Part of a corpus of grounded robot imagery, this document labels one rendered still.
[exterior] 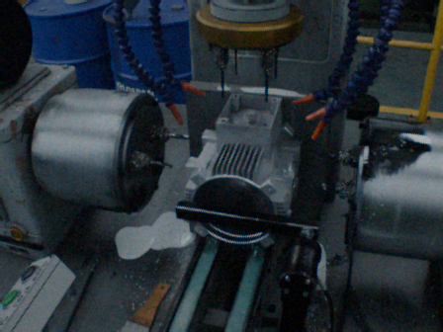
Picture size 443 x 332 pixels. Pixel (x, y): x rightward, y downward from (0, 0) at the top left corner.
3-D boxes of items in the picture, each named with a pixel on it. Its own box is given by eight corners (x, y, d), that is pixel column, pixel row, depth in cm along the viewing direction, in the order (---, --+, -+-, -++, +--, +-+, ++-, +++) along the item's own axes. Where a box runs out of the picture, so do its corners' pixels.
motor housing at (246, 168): (214, 180, 107) (211, 106, 96) (298, 192, 102) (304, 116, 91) (186, 241, 91) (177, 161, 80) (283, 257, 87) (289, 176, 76)
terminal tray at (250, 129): (230, 124, 97) (229, 92, 93) (282, 129, 94) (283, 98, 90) (215, 156, 87) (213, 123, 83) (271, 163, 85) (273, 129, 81)
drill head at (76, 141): (55, 152, 119) (34, 65, 105) (186, 171, 111) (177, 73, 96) (0, 213, 99) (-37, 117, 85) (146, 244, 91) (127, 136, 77)
